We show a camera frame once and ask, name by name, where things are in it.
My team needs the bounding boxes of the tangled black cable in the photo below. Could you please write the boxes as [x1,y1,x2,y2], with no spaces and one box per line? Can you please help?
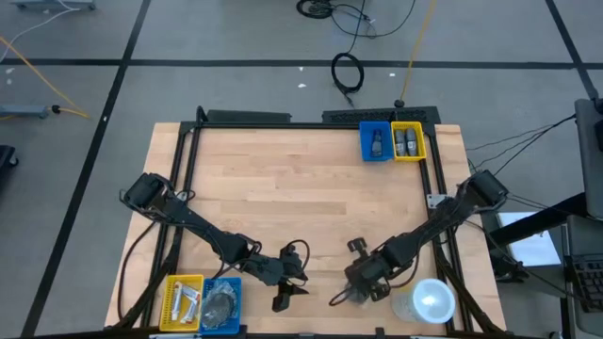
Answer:
[295,0,418,40]

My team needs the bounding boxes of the yellow cable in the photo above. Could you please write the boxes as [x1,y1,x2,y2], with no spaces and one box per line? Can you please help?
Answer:
[0,36,90,120]
[399,0,439,108]

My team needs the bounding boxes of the Crest white purple toothpaste tube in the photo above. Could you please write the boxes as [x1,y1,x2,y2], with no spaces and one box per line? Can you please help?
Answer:
[181,284,203,307]

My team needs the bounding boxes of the black caster wheel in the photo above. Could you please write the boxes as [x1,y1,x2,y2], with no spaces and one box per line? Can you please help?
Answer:
[0,144,20,170]

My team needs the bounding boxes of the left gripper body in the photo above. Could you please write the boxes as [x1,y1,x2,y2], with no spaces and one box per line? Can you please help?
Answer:
[243,244,306,314]

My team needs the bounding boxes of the coiled black cable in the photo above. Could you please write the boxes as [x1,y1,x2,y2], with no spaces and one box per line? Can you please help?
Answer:
[330,51,366,107]

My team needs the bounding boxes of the blue plastic basket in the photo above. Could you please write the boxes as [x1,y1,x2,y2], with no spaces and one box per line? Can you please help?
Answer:
[199,276,243,336]
[358,121,395,163]

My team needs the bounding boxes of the left gripper cable loop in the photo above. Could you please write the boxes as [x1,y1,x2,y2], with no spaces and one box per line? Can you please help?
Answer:
[281,238,311,277]

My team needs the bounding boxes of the grey monitor back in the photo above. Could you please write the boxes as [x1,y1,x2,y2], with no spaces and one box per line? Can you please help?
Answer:
[573,97,603,220]

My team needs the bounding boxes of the yellow plastic basket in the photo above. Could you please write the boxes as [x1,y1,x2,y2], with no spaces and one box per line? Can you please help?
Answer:
[390,121,428,163]
[158,274,205,333]

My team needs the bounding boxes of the grey metal stand foot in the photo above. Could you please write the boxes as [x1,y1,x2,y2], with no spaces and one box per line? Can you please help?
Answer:
[0,104,51,120]
[9,0,97,11]

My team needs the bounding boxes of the white yellow wipes canister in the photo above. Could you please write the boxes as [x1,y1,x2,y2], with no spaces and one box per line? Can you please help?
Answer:
[390,277,457,325]

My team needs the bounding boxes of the black laptop keyboard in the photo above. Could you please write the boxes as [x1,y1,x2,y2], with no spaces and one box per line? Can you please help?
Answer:
[564,214,603,338]

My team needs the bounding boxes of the white blue toothpaste tube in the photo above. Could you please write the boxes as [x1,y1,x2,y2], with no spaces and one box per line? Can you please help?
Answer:
[180,300,200,325]

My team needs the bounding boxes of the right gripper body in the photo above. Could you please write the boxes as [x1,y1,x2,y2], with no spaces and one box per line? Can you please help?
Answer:
[343,237,402,303]

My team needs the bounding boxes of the white cable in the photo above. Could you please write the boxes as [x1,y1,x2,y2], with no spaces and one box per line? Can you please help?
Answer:
[0,0,81,62]

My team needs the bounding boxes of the white paper sheet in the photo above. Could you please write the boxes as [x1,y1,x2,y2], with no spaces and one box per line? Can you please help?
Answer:
[497,211,562,267]

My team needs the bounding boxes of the black desk leg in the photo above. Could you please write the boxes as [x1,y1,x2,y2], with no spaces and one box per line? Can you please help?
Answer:
[487,192,588,249]

